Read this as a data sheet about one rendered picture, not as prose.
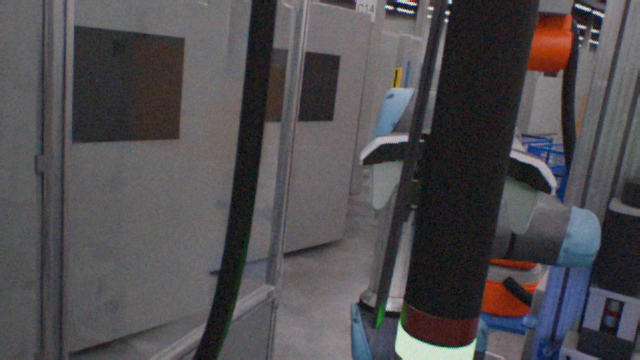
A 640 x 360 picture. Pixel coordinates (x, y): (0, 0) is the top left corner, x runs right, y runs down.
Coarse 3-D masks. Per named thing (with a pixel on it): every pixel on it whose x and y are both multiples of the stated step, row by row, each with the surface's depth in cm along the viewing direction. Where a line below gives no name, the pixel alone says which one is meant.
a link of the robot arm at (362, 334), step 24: (384, 96) 106; (408, 96) 102; (432, 96) 103; (384, 120) 102; (408, 120) 101; (384, 216) 107; (384, 240) 107; (408, 240) 106; (408, 264) 107; (360, 312) 109; (360, 336) 107; (384, 336) 106
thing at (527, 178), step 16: (512, 160) 44; (528, 160) 43; (512, 176) 44; (528, 176) 42; (544, 176) 40; (512, 192) 45; (528, 192) 43; (512, 208) 45; (528, 208) 43; (512, 224) 45; (528, 224) 44
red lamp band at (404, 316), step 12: (408, 312) 25; (420, 312) 24; (480, 312) 25; (408, 324) 25; (420, 324) 24; (432, 324) 24; (444, 324) 24; (456, 324) 24; (468, 324) 24; (420, 336) 24; (432, 336) 24; (444, 336) 24; (456, 336) 24; (468, 336) 24
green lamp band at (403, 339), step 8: (400, 328) 25; (400, 336) 25; (408, 336) 25; (400, 344) 25; (408, 344) 25; (416, 344) 24; (424, 344) 24; (472, 344) 25; (400, 352) 25; (408, 352) 25; (416, 352) 24; (424, 352) 24; (432, 352) 24; (440, 352) 24; (448, 352) 24; (456, 352) 24; (464, 352) 24; (472, 352) 25
